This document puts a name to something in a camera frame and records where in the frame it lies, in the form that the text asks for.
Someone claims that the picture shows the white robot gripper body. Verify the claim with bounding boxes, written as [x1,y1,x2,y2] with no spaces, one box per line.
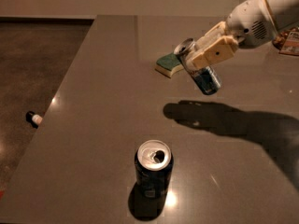
[226,0,278,49]

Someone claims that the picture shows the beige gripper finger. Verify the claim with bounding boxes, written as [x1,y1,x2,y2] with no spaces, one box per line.
[192,35,238,67]
[195,21,226,49]

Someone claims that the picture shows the silver blue redbull can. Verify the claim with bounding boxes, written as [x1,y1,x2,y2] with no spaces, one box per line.
[174,38,221,95]

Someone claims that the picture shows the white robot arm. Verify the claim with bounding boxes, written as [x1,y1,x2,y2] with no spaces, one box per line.
[187,0,299,70]

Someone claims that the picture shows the dark blue soda can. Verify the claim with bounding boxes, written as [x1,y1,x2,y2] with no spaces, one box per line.
[135,140,174,199]

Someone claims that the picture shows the snack bag on table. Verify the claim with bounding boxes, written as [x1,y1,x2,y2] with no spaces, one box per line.
[272,26,299,56]

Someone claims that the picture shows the green yellow sponge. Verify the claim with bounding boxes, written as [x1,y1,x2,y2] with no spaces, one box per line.
[155,53,184,78]

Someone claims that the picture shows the black white object on floor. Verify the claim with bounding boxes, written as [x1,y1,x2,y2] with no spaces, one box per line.
[25,111,43,128]

